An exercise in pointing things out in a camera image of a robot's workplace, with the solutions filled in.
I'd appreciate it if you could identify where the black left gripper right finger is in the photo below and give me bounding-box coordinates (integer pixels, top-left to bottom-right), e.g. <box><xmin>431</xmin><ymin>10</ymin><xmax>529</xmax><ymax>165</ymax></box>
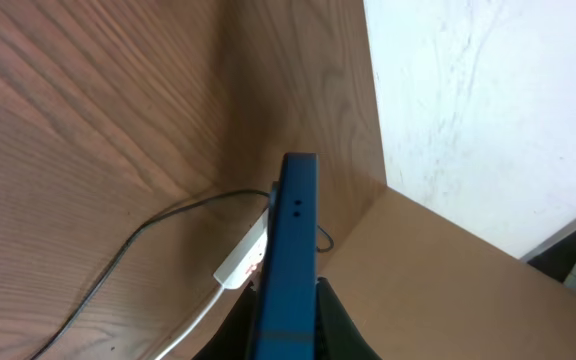
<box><xmin>315</xmin><ymin>277</ymin><xmax>381</xmax><ymax>360</ymax></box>

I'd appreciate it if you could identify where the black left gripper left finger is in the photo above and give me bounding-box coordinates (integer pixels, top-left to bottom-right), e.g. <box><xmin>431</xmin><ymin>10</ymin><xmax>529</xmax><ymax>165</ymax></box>
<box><xmin>193</xmin><ymin>284</ymin><xmax>257</xmax><ymax>360</ymax></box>

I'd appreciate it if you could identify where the blue Galaxy smartphone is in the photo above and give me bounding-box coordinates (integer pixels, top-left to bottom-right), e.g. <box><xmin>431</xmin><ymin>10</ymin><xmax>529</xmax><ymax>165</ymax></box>
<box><xmin>246</xmin><ymin>153</ymin><xmax>318</xmax><ymax>360</ymax></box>

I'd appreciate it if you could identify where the black USB charging cable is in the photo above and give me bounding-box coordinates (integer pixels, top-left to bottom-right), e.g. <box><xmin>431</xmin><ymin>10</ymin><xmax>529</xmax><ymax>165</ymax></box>
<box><xmin>30</xmin><ymin>188</ymin><xmax>335</xmax><ymax>360</ymax></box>

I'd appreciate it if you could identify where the white power strip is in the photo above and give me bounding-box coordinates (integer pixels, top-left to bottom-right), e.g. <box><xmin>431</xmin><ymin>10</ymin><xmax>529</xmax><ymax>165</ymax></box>
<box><xmin>213</xmin><ymin>210</ymin><xmax>269</xmax><ymax>290</ymax></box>

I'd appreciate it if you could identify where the brown wooden side panel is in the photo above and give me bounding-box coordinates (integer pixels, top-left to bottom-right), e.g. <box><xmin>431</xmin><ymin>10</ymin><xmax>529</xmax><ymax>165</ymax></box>
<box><xmin>323</xmin><ymin>190</ymin><xmax>576</xmax><ymax>359</ymax></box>

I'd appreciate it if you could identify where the white power strip cord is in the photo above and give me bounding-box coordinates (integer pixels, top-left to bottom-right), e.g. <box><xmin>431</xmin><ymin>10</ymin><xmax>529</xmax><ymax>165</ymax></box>
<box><xmin>155</xmin><ymin>284</ymin><xmax>228</xmax><ymax>360</ymax></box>

